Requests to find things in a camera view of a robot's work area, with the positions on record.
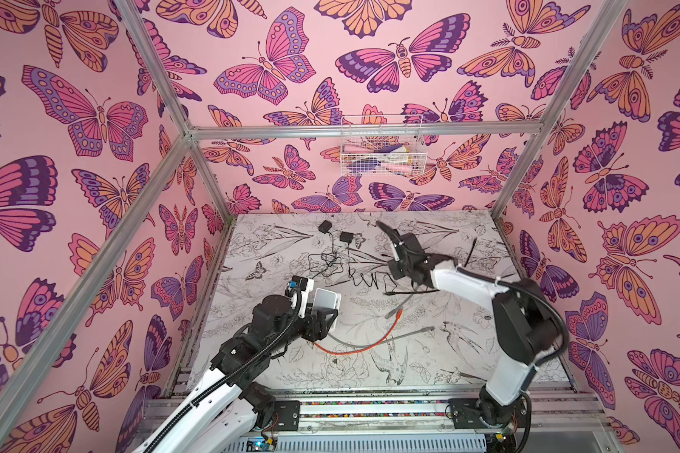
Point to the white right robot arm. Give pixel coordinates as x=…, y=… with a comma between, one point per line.
x=530, y=331

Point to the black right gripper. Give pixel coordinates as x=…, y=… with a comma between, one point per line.
x=405, y=256

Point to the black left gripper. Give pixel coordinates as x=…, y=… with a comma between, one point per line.
x=316, y=331

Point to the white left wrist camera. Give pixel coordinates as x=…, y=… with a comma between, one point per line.
x=299, y=286

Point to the black power adapter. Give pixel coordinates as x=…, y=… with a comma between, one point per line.
x=325, y=227
x=346, y=237

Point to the wire basket on wall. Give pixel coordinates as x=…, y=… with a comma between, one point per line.
x=385, y=149

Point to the black power adapter right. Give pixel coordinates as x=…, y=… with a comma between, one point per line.
x=346, y=237

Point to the black power adapter left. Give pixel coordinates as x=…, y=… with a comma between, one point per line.
x=325, y=227

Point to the white network switch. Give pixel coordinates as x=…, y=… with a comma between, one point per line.
x=324, y=299

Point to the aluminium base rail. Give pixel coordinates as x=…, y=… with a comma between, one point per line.
x=554, y=420

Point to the grey slotted cable duct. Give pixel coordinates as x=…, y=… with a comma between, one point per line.
x=450, y=442

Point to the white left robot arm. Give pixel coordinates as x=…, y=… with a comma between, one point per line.
x=227, y=402

